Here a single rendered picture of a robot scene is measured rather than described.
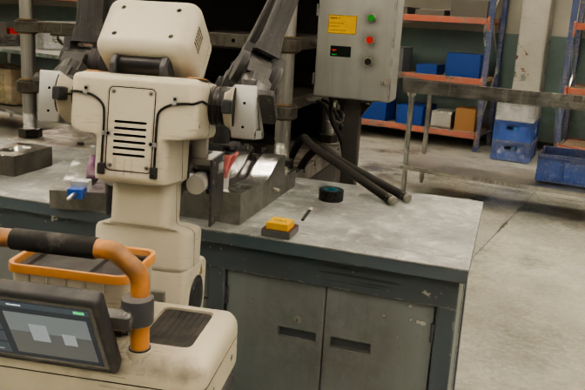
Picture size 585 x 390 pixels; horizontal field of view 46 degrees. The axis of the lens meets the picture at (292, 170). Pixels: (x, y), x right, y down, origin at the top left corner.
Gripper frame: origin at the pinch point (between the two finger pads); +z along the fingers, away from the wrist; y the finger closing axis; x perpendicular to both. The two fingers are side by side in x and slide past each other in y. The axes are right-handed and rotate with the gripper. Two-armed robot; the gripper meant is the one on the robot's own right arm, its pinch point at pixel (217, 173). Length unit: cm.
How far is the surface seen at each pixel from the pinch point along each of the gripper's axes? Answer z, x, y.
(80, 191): 7.5, 12.8, 35.3
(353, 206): 12.2, -32.5, -32.7
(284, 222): 9.1, 5.0, -22.1
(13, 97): 62, -435, 425
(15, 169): 12, -13, 78
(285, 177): 7.2, -37.4, -8.5
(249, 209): 10.2, -5.2, -8.3
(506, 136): 59, -571, -81
